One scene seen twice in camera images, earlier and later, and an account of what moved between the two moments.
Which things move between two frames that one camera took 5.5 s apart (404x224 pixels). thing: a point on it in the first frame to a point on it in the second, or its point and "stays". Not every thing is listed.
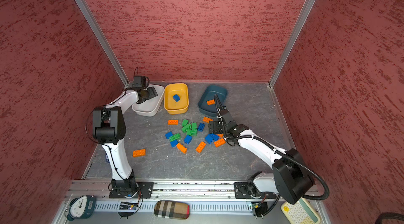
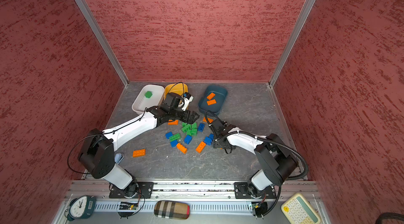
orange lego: [201, 146] stays
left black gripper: [152, 93] to [191, 119]
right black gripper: [215, 124] to [216, 144]
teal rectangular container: [208, 94] stays
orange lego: [211, 102] stays
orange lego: [207, 120] stays
